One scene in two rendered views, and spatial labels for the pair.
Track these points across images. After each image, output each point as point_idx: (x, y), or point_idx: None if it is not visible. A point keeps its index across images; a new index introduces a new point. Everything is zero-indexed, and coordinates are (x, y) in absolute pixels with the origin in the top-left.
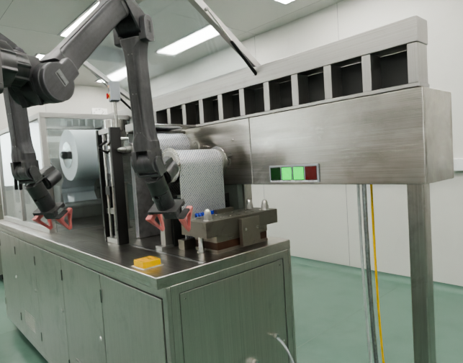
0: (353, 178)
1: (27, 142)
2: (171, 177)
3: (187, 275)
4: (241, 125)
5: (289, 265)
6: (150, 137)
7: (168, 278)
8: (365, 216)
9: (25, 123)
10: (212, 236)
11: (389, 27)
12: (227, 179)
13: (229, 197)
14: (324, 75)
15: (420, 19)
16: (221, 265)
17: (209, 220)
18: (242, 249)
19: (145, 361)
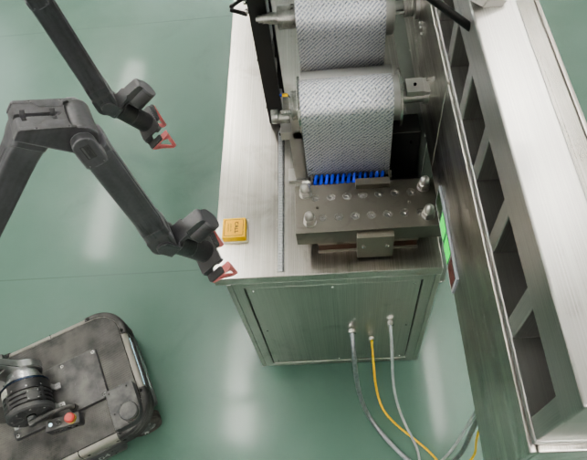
0: (466, 353)
1: (90, 78)
2: (200, 242)
3: (253, 280)
4: (442, 77)
5: (435, 285)
6: (145, 233)
7: (228, 280)
8: None
9: (80, 59)
10: (308, 243)
11: (560, 337)
12: (423, 113)
13: (422, 135)
14: (500, 210)
15: None
16: (305, 278)
17: (308, 225)
18: (354, 259)
19: None
